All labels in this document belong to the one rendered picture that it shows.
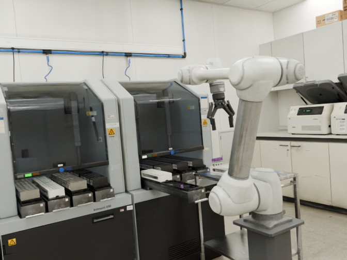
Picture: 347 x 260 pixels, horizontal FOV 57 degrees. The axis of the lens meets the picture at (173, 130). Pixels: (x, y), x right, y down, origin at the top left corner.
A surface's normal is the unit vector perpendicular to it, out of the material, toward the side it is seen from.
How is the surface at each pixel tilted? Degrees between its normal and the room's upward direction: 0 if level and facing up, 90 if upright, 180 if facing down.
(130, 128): 90
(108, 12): 90
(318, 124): 90
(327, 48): 90
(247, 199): 107
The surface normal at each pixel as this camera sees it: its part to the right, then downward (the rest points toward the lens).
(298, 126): -0.85, 0.10
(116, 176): 0.54, 0.00
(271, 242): -0.21, 0.07
